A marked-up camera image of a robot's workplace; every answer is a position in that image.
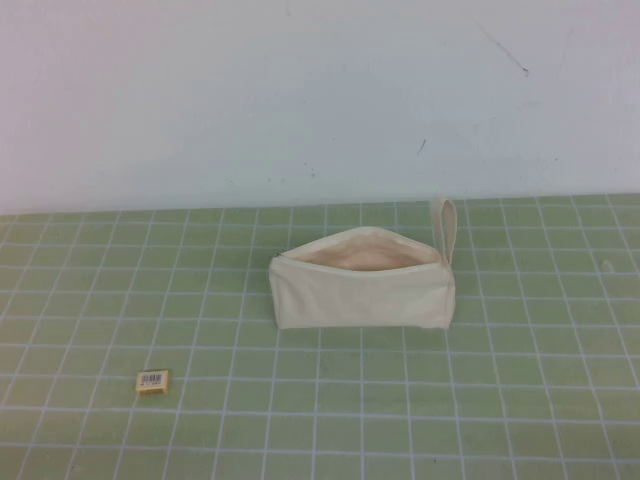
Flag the yellow eraser with barcode label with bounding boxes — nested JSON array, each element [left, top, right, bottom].
[[135, 368, 173, 398]]

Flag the cream fabric pencil case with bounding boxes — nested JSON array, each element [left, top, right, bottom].
[[267, 196, 460, 332]]

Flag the green grid cutting mat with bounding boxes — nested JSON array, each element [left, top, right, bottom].
[[0, 195, 640, 480]]

